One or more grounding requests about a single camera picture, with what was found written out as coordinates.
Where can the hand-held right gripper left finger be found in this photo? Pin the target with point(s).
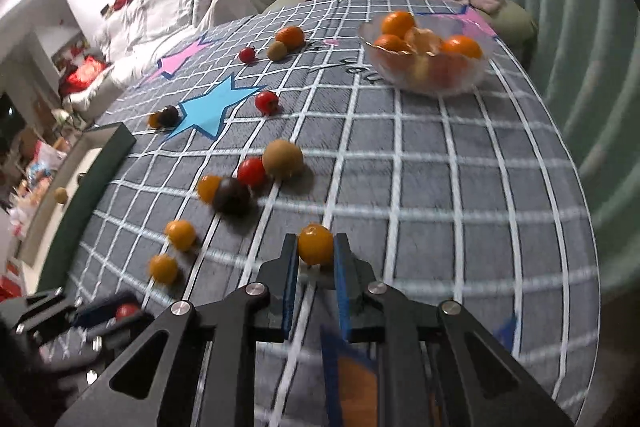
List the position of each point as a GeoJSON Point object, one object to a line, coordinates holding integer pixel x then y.
{"type": "Point", "coordinates": [289, 292]}

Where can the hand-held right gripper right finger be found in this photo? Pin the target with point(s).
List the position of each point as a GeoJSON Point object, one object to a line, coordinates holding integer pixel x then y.
{"type": "Point", "coordinates": [342, 292]}

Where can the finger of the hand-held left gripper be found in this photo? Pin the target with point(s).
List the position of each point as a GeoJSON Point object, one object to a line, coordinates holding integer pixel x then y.
{"type": "Point", "coordinates": [95, 347]}
{"type": "Point", "coordinates": [55, 309]}

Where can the yellow cherry tomato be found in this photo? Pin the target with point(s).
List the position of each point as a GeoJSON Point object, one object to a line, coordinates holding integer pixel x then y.
{"type": "Point", "coordinates": [153, 120]}
{"type": "Point", "coordinates": [181, 234]}
{"type": "Point", "coordinates": [207, 188]}
{"type": "Point", "coordinates": [315, 244]}
{"type": "Point", "coordinates": [163, 268]}

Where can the dark purple cherry tomato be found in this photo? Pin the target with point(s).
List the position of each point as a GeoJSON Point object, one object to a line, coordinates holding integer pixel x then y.
{"type": "Point", "coordinates": [233, 197]}
{"type": "Point", "coordinates": [170, 114]}

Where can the dark green tray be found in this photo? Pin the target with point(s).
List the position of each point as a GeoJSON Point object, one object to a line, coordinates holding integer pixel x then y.
{"type": "Point", "coordinates": [85, 202]}

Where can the small brown kiwi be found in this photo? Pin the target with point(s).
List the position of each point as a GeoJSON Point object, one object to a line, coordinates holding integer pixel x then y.
{"type": "Point", "coordinates": [61, 194]}
{"type": "Point", "coordinates": [276, 51]}

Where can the grey checked star blanket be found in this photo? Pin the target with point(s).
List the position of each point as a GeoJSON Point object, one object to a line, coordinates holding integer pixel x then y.
{"type": "Point", "coordinates": [425, 187]}

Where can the pile of plastic bags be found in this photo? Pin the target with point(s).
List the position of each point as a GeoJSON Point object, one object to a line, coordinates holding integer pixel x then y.
{"type": "Point", "coordinates": [35, 172]}

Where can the clear glass bowl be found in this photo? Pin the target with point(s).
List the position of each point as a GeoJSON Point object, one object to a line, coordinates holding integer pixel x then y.
{"type": "Point", "coordinates": [430, 74]}

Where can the red embroidered pillow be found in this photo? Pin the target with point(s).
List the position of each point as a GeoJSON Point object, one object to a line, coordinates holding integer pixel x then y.
{"type": "Point", "coordinates": [82, 76]}

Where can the small red cherry tomato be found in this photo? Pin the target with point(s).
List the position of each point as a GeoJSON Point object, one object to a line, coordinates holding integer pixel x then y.
{"type": "Point", "coordinates": [247, 55]}

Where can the orange mandarin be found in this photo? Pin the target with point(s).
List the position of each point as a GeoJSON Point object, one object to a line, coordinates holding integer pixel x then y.
{"type": "Point", "coordinates": [397, 23]}
{"type": "Point", "coordinates": [391, 44]}
{"type": "Point", "coordinates": [290, 37]}
{"type": "Point", "coordinates": [462, 47]}

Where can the peeled mandarin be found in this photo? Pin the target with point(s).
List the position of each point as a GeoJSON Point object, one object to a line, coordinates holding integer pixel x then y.
{"type": "Point", "coordinates": [423, 41]}

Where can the white duvet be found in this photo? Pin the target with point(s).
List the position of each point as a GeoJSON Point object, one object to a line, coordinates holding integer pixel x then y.
{"type": "Point", "coordinates": [150, 19]}

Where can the green curtain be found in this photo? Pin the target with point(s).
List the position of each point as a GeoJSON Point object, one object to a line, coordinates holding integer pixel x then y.
{"type": "Point", "coordinates": [565, 47]}

